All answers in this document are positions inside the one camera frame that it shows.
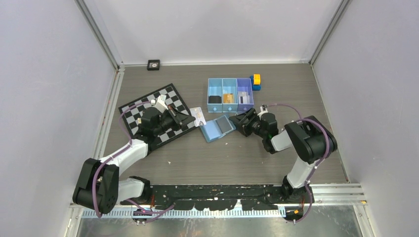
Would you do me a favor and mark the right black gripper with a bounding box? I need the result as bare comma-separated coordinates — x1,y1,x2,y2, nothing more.
229,107,267,139

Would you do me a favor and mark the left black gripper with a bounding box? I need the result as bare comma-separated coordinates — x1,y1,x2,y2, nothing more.
153,105,195,136

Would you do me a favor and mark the grey silver card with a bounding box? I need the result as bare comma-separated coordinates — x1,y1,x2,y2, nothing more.
215,116,235,136

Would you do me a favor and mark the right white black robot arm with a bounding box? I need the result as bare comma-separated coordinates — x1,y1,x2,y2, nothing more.
229,107,337,203

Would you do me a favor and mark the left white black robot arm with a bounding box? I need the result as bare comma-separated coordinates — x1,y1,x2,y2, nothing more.
73,106,195,217

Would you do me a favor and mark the orange card in tray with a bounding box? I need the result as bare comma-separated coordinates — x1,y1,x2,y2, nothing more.
223,93,235,104

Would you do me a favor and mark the clear item in tray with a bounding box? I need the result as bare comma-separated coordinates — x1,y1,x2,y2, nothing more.
238,91,251,104

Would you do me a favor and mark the black white chessboard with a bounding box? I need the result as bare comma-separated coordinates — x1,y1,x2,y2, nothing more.
119,83,196,152

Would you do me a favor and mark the blue compartment organizer tray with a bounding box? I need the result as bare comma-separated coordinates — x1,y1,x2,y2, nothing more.
207,78,254,113

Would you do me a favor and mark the black item in tray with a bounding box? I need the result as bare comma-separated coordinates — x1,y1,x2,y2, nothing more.
208,95,222,104

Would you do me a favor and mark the blue and orange toy block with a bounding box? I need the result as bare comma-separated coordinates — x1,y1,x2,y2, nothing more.
250,74,261,91

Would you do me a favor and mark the small black square box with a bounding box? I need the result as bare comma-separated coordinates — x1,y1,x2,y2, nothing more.
147,59,161,71

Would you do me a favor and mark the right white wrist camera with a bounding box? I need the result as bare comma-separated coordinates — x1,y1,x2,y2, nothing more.
257,105,268,117

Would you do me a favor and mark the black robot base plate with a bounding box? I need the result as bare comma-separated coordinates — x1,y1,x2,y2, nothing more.
132,184,314,211

